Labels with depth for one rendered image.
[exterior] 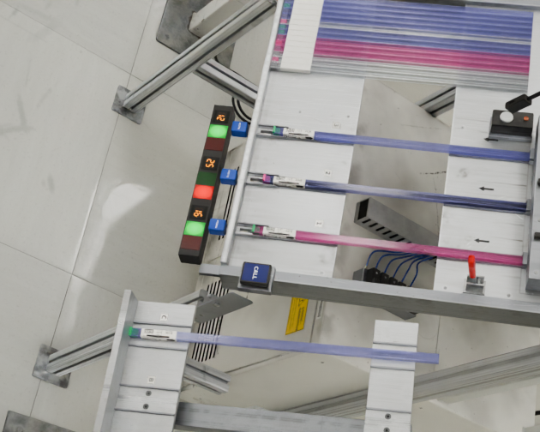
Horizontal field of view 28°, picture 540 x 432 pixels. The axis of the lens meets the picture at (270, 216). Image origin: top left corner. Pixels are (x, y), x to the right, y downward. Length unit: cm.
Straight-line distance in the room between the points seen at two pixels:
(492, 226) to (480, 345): 58
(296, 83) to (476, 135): 37
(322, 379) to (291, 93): 62
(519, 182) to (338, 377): 59
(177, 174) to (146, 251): 25
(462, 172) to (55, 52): 121
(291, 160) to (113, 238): 78
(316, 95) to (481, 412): 82
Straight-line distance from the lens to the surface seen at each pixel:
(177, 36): 304
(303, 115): 211
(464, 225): 198
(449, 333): 245
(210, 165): 208
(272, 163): 205
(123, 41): 294
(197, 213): 203
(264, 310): 239
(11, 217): 259
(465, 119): 211
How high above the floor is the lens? 225
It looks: 48 degrees down
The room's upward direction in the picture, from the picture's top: 64 degrees clockwise
